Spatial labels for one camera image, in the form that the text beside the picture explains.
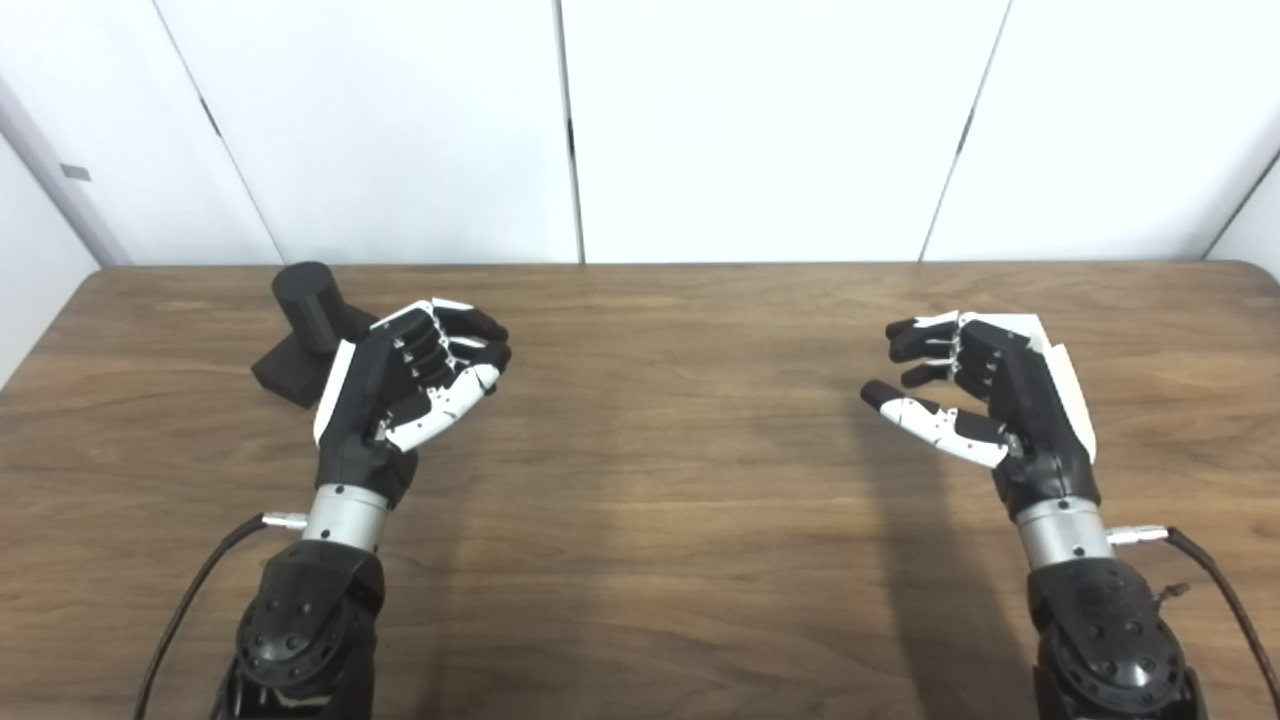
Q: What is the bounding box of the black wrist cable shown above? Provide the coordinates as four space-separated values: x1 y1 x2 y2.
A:
133 511 308 720
1105 523 1280 691

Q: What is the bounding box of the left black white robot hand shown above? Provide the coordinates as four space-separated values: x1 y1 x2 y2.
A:
313 298 512 511

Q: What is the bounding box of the black peg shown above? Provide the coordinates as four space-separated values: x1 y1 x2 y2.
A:
250 261 381 409

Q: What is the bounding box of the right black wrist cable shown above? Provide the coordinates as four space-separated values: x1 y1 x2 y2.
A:
1105 523 1280 691

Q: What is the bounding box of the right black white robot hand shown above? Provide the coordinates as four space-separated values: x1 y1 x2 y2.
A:
860 310 1101 523

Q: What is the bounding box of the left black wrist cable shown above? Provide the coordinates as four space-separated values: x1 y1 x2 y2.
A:
133 511 308 720

